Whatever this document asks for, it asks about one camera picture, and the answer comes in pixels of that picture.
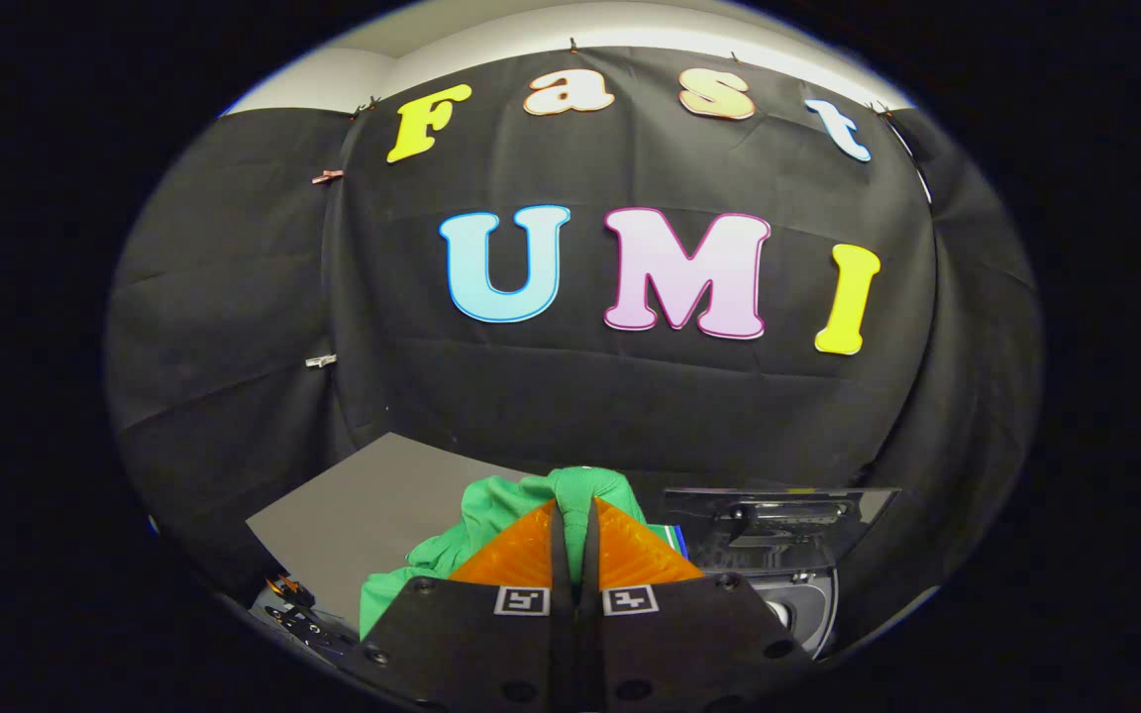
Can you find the black and orange device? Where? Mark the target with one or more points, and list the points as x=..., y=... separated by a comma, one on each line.
x=301, y=614

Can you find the black backdrop cloth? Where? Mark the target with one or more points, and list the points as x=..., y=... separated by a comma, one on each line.
x=630, y=396

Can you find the silver clip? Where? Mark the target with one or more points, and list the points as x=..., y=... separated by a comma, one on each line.
x=321, y=360

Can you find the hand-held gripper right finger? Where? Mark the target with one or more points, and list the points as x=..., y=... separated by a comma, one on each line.
x=670, y=654

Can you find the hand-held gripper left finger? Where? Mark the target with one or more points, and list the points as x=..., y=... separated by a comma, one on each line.
x=491, y=654

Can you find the green polo shirt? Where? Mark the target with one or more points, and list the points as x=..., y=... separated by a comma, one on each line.
x=491, y=515

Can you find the pink clip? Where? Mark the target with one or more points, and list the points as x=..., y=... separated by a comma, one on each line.
x=327, y=176

